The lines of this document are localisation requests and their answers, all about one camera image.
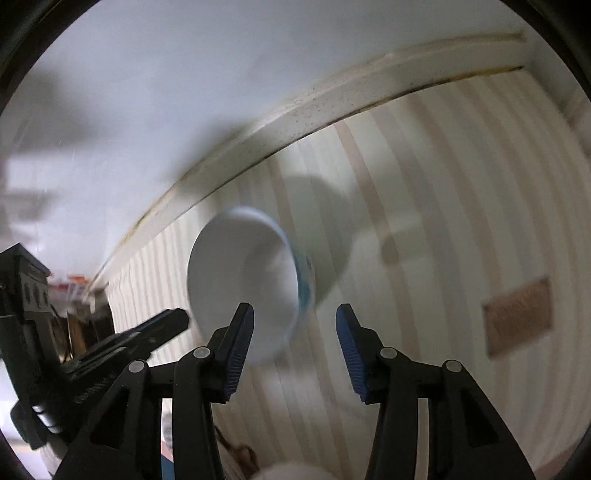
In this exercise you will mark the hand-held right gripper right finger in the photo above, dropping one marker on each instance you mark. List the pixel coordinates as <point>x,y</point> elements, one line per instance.
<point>353,357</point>

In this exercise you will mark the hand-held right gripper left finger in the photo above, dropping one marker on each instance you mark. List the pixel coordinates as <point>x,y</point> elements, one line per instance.
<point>236,355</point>

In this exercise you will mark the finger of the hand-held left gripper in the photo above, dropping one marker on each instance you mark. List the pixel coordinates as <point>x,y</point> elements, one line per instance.
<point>154,326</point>

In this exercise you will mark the white bowl blue print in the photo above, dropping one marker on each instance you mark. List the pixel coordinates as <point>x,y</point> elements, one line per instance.
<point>240,267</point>

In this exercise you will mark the striped cat print cloth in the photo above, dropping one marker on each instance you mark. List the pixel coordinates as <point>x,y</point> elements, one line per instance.
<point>438,207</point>

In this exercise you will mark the colourful wall stickers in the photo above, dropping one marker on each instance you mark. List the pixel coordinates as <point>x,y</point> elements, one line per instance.
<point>69,282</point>

